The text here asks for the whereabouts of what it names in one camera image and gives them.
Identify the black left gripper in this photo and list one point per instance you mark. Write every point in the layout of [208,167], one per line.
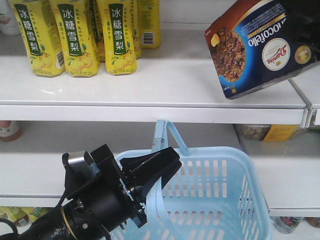
[117,192]

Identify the light blue plastic basket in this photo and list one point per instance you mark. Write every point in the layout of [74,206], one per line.
[215,195]

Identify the dark blue cookie box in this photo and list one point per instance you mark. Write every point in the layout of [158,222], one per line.
[258,43]

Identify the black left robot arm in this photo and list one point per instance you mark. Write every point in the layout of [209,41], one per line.
[55,226]

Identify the white supermarket shelf unit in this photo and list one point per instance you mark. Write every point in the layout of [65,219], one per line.
[175,82]

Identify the yellow pear drink bottle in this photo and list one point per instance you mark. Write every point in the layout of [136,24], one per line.
[73,20]
[40,35]
[120,57]
[149,23]

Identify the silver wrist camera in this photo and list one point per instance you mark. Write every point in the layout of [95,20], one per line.
[81,163]

